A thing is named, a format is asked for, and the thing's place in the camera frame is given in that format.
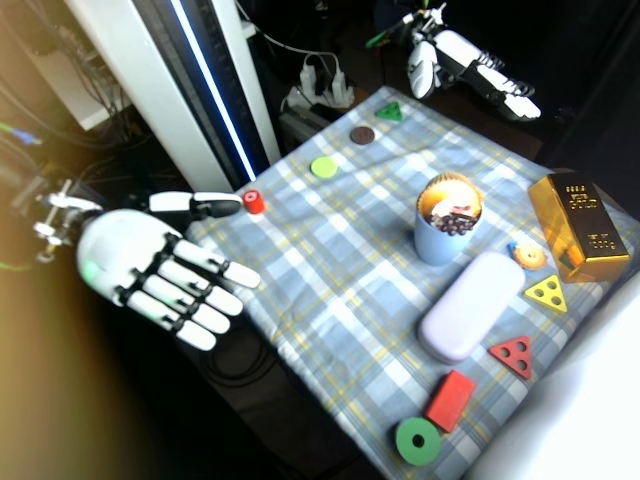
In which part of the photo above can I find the grey metal box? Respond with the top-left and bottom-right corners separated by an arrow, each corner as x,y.
278,107 -> 334,149

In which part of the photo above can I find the gold bar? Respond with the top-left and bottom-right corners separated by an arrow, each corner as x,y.
527,171 -> 631,284

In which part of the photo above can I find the red triangle block with holes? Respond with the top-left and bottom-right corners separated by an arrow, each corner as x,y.
488,335 -> 534,381

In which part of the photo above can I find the red rectangular block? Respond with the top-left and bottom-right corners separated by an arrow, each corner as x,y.
424,369 -> 478,434

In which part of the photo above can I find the green sandwich cookie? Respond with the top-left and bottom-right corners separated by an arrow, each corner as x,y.
309,155 -> 340,179

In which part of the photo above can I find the blue plastic cup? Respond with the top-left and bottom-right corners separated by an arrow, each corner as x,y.
413,199 -> 481,267

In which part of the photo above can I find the blueberry chocolate cupcake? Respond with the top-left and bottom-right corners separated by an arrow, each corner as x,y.
416,171 -> 485,237

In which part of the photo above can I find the white cabinet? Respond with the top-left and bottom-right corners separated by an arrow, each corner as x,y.
29,47 -> 134,132

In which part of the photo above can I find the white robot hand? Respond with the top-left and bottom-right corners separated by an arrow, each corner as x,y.
407,29 -> 543,121
75,190 -> 262,352

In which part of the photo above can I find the blue plaid tablecloth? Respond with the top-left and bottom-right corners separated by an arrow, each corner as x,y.
187,85 -> 640,480

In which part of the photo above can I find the yellow triangle block with holes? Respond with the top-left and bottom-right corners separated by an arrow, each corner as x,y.
523,273 -> 570,315

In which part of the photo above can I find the white column with blue strip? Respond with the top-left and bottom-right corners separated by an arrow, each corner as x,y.
64,0 -> 281,194

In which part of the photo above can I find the black cable coil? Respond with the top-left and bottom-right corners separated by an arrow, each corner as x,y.
199,324 -> 277,387

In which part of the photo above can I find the green cable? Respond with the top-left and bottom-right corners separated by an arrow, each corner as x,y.
364,30 -> 401,50

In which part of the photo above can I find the lilac glasses case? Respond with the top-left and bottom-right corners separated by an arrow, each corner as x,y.
417,251 -> 527,365

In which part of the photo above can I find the red cylinder with white mark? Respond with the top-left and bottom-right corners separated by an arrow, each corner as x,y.
242,188 -> 267,215

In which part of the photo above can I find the green triangle block with holes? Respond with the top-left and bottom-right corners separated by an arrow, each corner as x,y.
374,101 -> 404,123

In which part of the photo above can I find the green ring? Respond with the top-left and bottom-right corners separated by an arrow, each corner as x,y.
394,417 -> 443,467

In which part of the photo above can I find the swirl butter biscuit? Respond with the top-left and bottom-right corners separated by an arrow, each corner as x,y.
514,243 -> 548,272

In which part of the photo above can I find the white power strip with plugs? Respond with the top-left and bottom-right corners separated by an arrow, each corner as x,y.
282,53 -> 357,114

